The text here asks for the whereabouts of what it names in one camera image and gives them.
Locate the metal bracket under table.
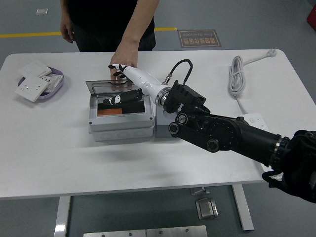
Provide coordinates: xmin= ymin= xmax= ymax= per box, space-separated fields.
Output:
xmin=189 ymin=187 xmax=211 ymax=197

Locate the white power strip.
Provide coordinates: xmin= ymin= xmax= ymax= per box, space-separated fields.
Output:
xmin=240 ymin=113 xmax=272 ymax=135

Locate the person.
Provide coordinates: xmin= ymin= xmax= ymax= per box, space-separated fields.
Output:
xmin=60 ymin=0 xmax=161 ymax=81

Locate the white socket plate with holes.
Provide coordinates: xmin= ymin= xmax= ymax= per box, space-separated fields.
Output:
xmin=39 ymin=73 xmax=64 ymax=94

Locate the person's right hand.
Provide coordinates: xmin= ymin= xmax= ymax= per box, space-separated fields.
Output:
xmin=60 ymin=23 xmax=75 ymax=44

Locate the white wall switch plate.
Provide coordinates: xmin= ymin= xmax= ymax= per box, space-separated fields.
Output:
xmin=17 ymin=59 xmax=52 ymax=78

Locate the purple tray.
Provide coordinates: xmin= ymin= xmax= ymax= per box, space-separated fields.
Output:
xmin=18 ymin=66 xmax=66 ymax=100

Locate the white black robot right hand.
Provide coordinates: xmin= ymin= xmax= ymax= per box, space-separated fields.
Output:
xmin=103 ymin=63 xmax=171 ymax=107

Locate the grey cube with round hole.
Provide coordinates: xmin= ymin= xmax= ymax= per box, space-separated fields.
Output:
xmin=155 ymin=103 xmax=185 ymax=139

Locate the orange cylinder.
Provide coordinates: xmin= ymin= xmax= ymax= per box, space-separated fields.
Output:
xmin=97 ymin=108 xmax=124 ymax=116

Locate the red object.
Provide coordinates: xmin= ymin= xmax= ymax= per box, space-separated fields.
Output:
xmin=306 ymin=4 xmax=316 ymax=28

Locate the brown floor sign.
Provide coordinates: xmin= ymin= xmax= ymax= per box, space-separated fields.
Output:
xmin=177 ymin=29 xmax=222 ymax=48

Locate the white coiled power cord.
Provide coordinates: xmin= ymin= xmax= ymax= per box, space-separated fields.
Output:
xmin=227 ymin=47 xmax=278 ymax=116

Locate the white table leg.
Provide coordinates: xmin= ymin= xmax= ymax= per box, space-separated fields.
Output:
xmin=54 ymin=196 xmax=72 ymax=237
xmin=231 ymin=184 xmax=255 ymax=232

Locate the yellow floor tape line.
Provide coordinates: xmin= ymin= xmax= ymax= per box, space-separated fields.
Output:
xmin=0 ymin=27 xmax=178 ymax=39

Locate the white wall socket plate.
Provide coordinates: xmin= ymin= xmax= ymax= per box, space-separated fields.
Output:
xmin=14 ymin=75 xmax=49 ymax=102

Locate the metal floor socket box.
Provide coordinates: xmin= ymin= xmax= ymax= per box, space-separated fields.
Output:
xmin=196 ymin=197 xmax=220 ymax=220

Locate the grey electrical box clear lid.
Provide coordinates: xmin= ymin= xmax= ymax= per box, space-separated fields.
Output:
xmin=85 ymin=79 xmax=156 ymax=142

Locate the person's left hand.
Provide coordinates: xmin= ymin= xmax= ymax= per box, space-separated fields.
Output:
xmin=109 ymin=44 xmax=139 ymax=81

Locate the steel base plate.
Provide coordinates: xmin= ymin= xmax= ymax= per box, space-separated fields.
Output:
xmin=83 ymin=229 xmax=147 ymax=237
xmin=146 ymin=225 xmax=208 ymax=237

